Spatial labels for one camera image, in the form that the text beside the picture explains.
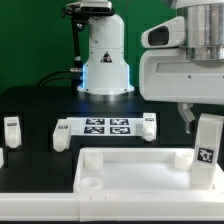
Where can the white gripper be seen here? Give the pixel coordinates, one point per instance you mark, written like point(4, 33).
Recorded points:
point(166, 75)

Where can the white desk tabletop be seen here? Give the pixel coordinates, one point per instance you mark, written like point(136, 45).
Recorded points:
point(133, 169)

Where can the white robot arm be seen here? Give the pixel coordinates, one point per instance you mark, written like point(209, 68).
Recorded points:
point(198, 28)

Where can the white L-shaped obstacle fence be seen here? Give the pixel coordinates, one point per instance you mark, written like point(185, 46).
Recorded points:
point(117, 206)

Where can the white block at left edge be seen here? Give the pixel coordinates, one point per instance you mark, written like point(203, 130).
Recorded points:
point(1, 158)

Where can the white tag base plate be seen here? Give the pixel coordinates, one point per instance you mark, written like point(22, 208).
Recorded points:
point(89, 126)

